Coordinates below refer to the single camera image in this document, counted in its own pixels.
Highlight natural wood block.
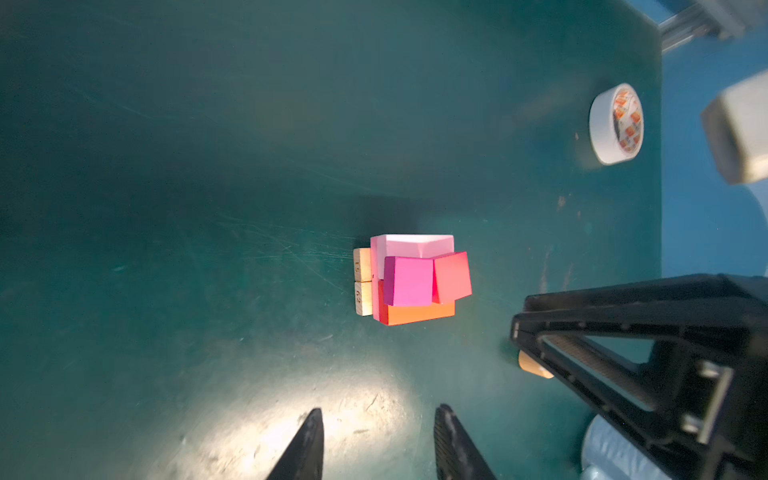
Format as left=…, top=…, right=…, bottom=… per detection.
left=354, top=281, right=373, bottom=316
left=353, top=248, right=373, bottom=283

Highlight red wood block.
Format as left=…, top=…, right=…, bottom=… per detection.
left=373, top=280, right=456, bottom=326

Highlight light blue mug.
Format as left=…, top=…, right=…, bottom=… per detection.
left=580, top=416, right=670, bottom=480

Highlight aluminium corner post right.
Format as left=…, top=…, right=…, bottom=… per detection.
left=659, top=0, right=767, bottom=54

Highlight dark pink cube block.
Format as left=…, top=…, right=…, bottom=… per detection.
left=433, top=252, right=473, bottom=304

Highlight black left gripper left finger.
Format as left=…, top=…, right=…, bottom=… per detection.
left=267, top=408, right=325, bottom=480

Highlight magenta cube block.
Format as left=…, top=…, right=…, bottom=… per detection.
left=383, top=256, right=434, bottom=307

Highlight small wood cylinder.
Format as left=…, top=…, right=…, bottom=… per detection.
left=518, top=351, right=553, bottom=379

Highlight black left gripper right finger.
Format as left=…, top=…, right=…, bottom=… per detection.
left=433, top=404, right=495, bottom=480

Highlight light pink wood block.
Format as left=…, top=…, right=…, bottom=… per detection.
left=370, top=234, right=454, bottom=279

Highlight white tape roll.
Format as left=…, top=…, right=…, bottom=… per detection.
left=589, top=83, right=644, bottom=166

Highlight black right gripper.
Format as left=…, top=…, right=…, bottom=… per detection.
left=511, top=274, right=767, bottom=479

